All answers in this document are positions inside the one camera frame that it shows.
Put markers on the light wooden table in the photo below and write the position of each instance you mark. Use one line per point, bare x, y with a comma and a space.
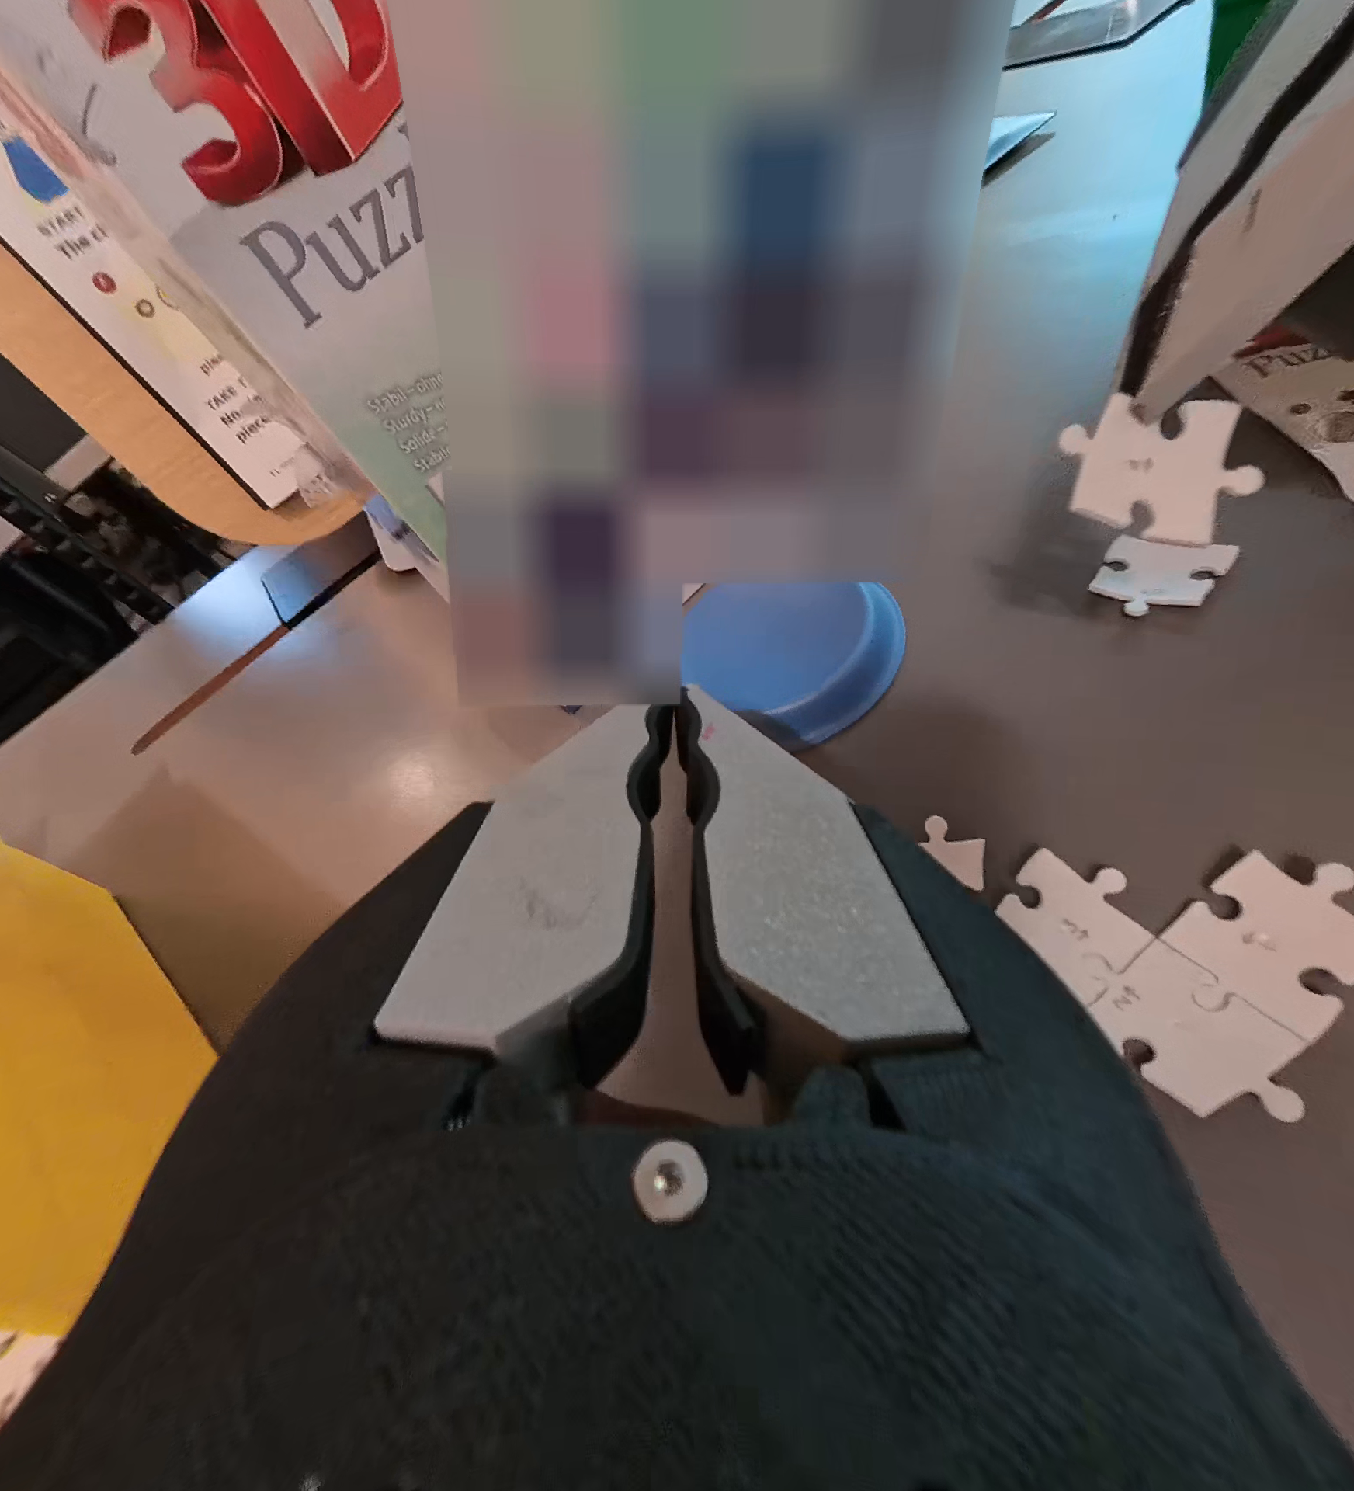
72, 385

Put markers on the white printed notice card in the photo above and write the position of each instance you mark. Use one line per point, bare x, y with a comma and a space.
106, 257

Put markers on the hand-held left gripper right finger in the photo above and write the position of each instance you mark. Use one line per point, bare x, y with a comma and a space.
816, 921

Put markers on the white rounded plastic object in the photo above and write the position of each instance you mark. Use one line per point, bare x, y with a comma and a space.
403, 542

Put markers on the white printed instruction leaflet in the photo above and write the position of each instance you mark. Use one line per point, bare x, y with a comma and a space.
1340, 431

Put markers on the white curved puzzle piece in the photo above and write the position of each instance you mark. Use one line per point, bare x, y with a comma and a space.
1154, 467

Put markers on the joined white puzzle piece cluster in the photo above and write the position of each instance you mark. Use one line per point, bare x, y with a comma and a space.
1201, 991

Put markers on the colourful cartoon puzzle box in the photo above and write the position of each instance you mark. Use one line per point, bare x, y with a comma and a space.
281, 293

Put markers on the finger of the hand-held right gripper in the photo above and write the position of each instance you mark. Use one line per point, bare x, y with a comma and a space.
1172, 233
1282, 199

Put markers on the yellow box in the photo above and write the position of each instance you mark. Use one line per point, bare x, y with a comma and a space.
36, 1049

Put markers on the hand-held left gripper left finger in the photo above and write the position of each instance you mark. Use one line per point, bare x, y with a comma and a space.
526, 921

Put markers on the blue round plastic stand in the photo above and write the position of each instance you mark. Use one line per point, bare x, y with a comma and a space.
805, 653

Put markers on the black metal rack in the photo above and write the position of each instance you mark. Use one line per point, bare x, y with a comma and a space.
36, 559

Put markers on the scatter of white puzzle pieces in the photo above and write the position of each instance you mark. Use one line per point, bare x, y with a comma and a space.
1165, 578

